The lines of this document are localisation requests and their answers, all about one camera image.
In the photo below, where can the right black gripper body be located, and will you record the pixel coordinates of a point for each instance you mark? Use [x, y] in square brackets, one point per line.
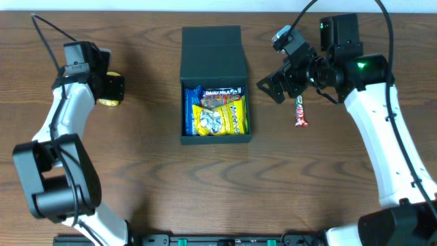
[285, 79]

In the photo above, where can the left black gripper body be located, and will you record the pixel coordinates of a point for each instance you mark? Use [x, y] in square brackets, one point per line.
[114, 87]

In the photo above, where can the purple Dairy Milk bar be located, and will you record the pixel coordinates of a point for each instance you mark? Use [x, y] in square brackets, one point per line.
[226, 91]

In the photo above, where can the red KitKat bar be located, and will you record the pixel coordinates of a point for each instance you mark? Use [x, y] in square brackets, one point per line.
[300, 113]

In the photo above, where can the yellow Mentos gum bottle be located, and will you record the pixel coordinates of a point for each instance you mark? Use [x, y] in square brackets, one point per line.
[106, 102]

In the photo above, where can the yellow seed snack bag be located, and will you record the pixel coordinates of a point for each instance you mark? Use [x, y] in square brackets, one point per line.
[227, 119]

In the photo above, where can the Haribo gummy candy bag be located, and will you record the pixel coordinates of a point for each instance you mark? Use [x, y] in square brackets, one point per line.
[211, 102]

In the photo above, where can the dark green box with lid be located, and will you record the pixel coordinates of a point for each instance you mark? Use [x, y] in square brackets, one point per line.
[213, 57]

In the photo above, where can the blue Oreo cookie pack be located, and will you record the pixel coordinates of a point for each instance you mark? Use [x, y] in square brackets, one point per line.
[191, 97]

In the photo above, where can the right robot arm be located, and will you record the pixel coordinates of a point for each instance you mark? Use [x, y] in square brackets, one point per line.
[365, 86]

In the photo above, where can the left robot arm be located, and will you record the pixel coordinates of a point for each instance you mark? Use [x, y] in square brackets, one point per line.
[58, 178]

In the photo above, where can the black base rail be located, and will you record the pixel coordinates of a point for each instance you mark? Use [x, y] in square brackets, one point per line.
[232, 240]

